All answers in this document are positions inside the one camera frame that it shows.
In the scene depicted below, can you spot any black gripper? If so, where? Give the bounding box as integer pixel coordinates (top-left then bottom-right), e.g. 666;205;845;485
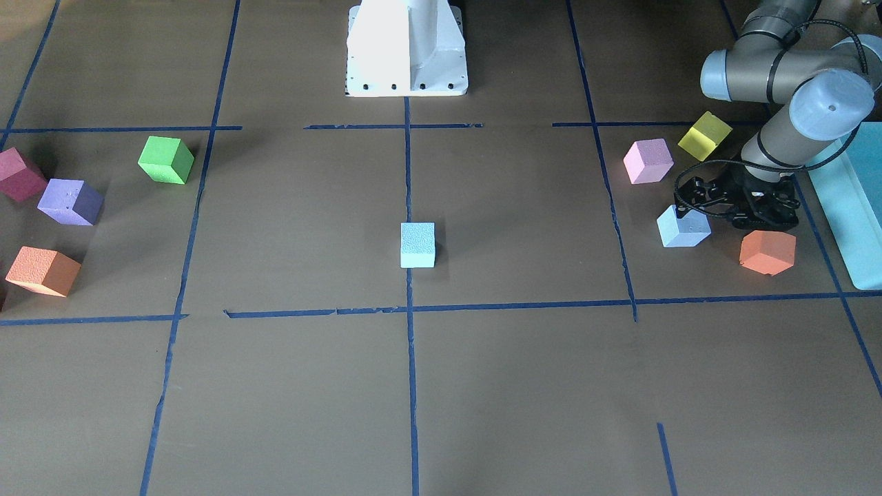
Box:
678;167;800;230

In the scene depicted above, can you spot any pale blue foam block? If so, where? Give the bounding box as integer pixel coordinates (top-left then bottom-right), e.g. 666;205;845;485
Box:
656;205;712;248

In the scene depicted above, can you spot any light blue foam block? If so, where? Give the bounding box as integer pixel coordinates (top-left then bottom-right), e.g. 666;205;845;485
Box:
400;222;437;268

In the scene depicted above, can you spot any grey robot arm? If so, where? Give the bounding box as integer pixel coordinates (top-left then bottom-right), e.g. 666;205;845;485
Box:
673;1;880;231

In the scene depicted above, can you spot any yellow foam block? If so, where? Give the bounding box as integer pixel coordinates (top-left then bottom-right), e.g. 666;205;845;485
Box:
678;111;733;161

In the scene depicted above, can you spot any lilac foam block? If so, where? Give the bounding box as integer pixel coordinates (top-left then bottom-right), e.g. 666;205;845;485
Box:
623;138;674;185

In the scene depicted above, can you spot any smooth orange foam block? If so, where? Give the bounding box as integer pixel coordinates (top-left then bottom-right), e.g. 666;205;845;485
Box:
738;230;797;276

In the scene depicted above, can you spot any teal plastic bin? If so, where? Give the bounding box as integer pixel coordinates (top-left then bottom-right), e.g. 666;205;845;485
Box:
809;122;881;290

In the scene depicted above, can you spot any green foam block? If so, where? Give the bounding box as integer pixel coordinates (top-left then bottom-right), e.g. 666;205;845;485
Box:
136;136;194;185

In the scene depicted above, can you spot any purple foam block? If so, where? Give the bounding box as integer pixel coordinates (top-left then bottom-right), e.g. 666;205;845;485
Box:
37;178;104;226

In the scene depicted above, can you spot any textured orange foam block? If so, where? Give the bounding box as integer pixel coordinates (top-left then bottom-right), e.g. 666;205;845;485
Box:
6;246;81;298

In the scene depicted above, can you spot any dark pink foam block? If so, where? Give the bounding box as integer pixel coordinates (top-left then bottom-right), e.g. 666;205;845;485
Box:
1;147;48;202

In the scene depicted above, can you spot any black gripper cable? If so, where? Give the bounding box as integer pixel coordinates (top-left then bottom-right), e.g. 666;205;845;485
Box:
673;19;868;220

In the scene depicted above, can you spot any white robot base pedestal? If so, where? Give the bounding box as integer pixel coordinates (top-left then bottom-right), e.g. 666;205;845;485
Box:
345;1;469;98

